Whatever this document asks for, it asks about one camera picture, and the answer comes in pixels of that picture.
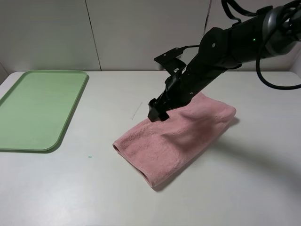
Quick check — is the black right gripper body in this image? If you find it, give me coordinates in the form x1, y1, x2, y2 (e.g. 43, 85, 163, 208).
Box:
155, 56, 227, 112

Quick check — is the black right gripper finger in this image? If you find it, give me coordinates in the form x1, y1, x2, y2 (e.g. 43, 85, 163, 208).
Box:
148, 98, 169, 122

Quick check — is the pink terry towel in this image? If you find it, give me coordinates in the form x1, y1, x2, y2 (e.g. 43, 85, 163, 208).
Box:
113, 93, 236, 188

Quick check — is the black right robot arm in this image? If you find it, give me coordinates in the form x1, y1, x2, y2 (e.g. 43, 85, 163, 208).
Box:
148, 0, 301, 122

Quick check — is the green plastic tray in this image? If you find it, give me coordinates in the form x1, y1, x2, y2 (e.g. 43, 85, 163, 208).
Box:
0, 70, 89, 153

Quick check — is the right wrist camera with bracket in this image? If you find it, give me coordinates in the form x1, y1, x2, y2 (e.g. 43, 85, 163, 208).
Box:
154, 47, 186, 75

